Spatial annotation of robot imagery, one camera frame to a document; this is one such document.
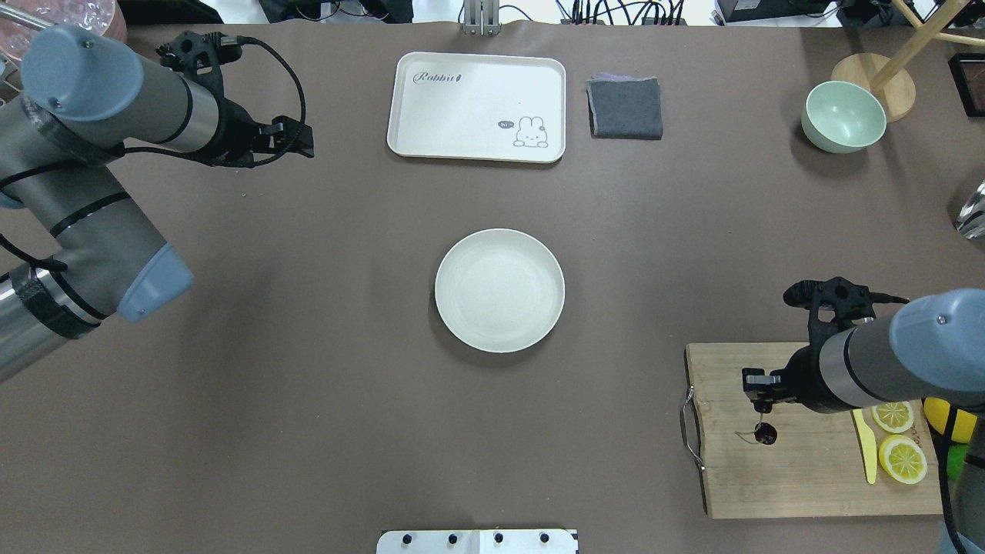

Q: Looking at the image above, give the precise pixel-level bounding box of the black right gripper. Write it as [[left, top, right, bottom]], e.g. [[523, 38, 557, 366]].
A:
[[742, 346, 828, 415]]

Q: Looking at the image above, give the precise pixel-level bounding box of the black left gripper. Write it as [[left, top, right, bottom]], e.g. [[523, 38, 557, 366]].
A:
[[206, 99, 316, 168]]

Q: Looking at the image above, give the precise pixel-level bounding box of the dark red cherry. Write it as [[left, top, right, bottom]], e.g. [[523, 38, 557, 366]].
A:
[[734, 422, 777, 446]]

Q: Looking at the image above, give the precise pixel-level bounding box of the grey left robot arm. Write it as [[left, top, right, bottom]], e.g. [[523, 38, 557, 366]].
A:
[[2, 25, 314, 381]]

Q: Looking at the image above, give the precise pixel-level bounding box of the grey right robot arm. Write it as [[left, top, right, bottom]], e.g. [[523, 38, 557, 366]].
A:
[[742, 277, 984, 418]]

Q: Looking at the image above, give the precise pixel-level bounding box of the white rabbit tray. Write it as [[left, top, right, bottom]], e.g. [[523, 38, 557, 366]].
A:
[[386, 52, 566, 164]]

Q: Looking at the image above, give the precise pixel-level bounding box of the wooden cutting board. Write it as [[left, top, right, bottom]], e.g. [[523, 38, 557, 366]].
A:
[[685, 342, 940, 519]]

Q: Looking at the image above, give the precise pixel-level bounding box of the yellow plastic knife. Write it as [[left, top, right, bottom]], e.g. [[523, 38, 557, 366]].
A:
[[850, 408, 879, 485]]

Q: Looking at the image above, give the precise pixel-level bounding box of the upper lemon slice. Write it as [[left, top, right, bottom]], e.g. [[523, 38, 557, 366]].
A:
[[870, 401, 916, 434]]

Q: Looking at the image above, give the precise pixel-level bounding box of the lemon slice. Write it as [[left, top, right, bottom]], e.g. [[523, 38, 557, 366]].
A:
[[877, 434, 928, 485], [870, 401, 916, 434]]

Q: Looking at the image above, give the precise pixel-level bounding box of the lower lemon slice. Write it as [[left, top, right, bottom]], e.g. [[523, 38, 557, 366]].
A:
[[877, 434, 928, 485]]

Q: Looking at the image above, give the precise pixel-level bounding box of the clear pink container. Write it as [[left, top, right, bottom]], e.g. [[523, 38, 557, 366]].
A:
[[1, 1, 127, 62]]

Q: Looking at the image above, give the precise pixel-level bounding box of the yellow and green toy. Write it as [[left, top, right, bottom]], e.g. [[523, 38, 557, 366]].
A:
[[923, 397, 978, 482]]

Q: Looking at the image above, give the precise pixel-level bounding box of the white round plate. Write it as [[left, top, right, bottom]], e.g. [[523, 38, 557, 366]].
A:
[[434, 229, 566, 354]]

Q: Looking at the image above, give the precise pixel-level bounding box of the mint green bowl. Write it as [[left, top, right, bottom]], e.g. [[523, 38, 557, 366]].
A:
[[800, 81, 889, 154]]

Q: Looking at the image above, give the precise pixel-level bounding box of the folded grey cloth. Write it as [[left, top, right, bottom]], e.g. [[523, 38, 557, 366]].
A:
[[586, 74, 664, 141]]

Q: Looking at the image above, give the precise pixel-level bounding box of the white control box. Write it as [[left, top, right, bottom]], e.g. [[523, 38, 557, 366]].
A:
[[376, 529, 579, 553]]

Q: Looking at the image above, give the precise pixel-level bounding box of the wooden stand with base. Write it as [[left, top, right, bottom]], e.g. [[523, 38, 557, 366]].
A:
[[830, 1, 984, 122]]

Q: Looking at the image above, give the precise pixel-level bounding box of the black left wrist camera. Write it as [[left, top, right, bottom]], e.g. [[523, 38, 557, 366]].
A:
[[155, 31, 242, 95]]

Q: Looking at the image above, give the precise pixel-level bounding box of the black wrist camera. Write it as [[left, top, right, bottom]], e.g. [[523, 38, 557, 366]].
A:
[[155, 31, 242, 95], [782, 276, 909, 344]]

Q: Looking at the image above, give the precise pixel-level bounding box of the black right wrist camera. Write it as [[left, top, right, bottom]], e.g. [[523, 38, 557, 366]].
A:
[[782, 276, 909, 344]]

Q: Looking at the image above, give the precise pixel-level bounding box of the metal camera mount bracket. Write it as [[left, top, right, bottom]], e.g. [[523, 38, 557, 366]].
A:
[[460, 0, 502, 36]]

